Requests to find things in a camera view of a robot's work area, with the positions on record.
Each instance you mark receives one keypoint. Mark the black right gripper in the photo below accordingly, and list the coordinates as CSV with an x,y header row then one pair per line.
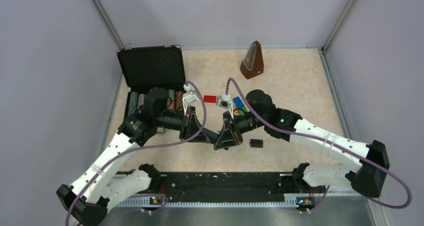
x,y
231,135

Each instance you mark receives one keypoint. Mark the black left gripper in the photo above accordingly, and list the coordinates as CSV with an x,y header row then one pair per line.
x,y
190,123

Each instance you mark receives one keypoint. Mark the black battery cover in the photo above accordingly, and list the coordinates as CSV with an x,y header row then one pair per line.
x,y
256,143

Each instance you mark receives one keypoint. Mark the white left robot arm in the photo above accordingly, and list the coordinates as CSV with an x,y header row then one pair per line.
x,y
92,196

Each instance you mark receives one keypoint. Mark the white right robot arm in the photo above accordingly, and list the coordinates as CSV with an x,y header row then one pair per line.
x,y
362,166

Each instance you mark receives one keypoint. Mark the colourful toy brick train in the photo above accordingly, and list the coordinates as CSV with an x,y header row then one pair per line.
x,y
239,106

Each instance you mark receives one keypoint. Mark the red toy brick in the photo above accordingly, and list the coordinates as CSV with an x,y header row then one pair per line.
x,y
210,99

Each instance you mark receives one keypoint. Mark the black poker chip case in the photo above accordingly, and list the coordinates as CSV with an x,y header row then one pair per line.
x,y
144,68

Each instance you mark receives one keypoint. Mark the brown wooden metronome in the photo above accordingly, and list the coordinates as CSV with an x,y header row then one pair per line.
x,y
253,63

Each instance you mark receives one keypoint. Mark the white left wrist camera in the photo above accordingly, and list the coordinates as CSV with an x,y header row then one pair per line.
x,y
189,98

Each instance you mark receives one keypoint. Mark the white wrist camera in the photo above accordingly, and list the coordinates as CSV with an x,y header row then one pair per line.
x,y
189,98
224,101

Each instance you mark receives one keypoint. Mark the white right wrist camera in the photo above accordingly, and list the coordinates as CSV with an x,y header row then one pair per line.
x,y
224,101

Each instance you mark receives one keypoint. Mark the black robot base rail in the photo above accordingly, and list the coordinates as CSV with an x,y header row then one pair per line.
x,y
227,189

